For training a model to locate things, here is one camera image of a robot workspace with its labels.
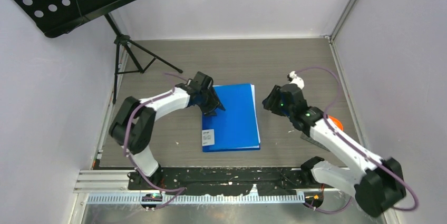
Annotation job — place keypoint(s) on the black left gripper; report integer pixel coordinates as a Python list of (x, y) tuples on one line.
[(215, 104)]

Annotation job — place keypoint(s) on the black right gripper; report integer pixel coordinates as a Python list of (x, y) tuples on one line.
[(270, 103)]

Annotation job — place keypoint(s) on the blue clip file folder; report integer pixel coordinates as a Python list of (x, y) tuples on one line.
[(235, 128)]

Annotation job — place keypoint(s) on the white paper stack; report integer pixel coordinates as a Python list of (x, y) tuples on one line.
[(255, 113)]

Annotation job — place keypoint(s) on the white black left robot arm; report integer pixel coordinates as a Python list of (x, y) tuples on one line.
[(133, 124)]

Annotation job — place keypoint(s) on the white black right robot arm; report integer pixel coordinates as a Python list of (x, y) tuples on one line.
[(352, 166)]

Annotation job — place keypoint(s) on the grey lego baseplate with bricks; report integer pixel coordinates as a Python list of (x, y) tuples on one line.
[(312, 141)]

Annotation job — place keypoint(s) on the orange plastic toy piece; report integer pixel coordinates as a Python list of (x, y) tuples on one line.
[(336, 122)]

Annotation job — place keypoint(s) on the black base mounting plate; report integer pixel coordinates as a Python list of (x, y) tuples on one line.
[(234, 181)]

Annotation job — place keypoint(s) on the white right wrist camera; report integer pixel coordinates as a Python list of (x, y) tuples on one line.
[(293, 78)]

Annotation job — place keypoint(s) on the aluminium rail frame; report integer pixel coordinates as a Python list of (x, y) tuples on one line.
[(128, 187)]

